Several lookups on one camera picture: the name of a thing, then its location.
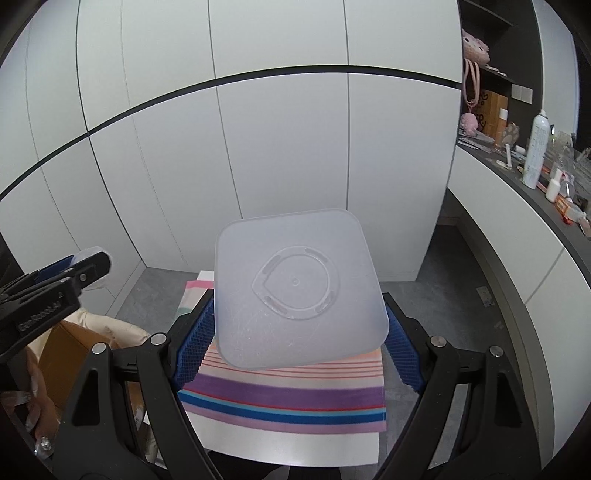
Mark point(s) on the white round compact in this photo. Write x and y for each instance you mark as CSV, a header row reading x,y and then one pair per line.
x,y
87,253

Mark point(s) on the small white bottle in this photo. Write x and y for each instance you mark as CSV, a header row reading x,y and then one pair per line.
x,y
554,185

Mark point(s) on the person left hand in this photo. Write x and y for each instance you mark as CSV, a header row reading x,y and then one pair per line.
x,y
41,419

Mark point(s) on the clear square plastic case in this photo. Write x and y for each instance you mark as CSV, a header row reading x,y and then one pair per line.
x,y
295,290

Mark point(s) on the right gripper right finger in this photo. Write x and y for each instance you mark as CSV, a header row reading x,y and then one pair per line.
x,y
494,436

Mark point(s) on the white spray can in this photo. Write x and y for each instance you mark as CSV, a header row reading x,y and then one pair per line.
x,y
537,146

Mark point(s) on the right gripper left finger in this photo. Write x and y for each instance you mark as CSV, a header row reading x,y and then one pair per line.
x,y
165,364

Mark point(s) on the pink plush toy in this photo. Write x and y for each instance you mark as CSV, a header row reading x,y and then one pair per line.
x,y
476,55

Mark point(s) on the brown cardboard box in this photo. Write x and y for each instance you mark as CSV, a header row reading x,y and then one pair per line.
x,y
91,375

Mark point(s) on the striped colourful cloth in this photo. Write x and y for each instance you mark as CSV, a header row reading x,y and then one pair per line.
x,y
340,397

